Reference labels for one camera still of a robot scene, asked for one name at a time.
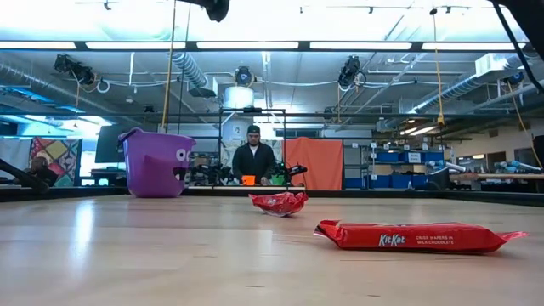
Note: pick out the red KitKat bar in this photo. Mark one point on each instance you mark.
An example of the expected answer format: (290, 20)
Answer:
(408, 238)
(278, 203)

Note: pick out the pale blue robot arm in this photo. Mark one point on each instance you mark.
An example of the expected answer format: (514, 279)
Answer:
(518, 166)
(446, 166)

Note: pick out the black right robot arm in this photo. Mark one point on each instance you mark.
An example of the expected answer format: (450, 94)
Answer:
(531, 19)

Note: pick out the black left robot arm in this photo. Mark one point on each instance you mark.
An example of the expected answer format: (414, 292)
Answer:
(21, 178)

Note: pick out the black round fan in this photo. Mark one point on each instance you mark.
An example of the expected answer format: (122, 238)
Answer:
(243, 76)

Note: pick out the grey ventilation box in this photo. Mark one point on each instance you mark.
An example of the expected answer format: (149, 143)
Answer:
(203, 91)

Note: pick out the white cylinder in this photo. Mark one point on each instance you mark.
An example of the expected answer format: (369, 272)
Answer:
(238, 97)

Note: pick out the black hanging device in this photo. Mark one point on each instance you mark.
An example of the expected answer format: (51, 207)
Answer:
(350, 70)
(74, 70)

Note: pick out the person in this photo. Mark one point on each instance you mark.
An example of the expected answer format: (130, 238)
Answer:
(39, 166)
(253, 159)

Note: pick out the purple monster-face bucket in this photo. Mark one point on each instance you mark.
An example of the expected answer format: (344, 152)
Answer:
(155, 166)

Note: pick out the black monitor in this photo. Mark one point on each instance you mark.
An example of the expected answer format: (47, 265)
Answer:
(108, 144)

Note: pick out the orange cup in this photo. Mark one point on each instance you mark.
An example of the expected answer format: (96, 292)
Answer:
(248, 180)

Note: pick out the green cup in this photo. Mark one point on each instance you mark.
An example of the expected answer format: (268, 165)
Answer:
(278, 180)

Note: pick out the orange cloth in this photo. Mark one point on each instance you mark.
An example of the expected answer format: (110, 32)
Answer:
(314, 163)

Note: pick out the black overhead crossbar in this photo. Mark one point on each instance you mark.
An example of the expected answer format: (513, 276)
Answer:
(416, 47)

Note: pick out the colourful patchwork quilt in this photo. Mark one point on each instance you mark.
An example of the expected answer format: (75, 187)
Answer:
(59, 153)

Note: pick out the blue storage bin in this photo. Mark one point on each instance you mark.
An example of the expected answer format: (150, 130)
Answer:
(433, 156)
(387, 157)
(353, 183)
(401, 181)

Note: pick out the metal shelf rack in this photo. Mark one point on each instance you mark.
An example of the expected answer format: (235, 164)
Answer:
(370, 170)

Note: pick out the fluorescent ceiling lamp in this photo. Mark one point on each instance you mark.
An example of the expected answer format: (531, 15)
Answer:
(416, 130)

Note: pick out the long wooden table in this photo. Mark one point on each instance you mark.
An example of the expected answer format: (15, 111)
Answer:
(497, 176)

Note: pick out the silver flexible duct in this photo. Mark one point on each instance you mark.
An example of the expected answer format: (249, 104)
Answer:
(191, 70)

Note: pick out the black rack frame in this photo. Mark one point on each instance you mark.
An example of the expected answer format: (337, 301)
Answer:
(253, 111)

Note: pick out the black aluminium table frame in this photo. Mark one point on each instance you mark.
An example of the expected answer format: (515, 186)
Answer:
(212, 193)

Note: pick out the grey ceiling duct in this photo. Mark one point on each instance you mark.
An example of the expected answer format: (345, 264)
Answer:
(42, 85)

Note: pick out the silver ceiling duct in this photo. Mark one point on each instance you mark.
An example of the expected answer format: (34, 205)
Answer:
(459, 91)

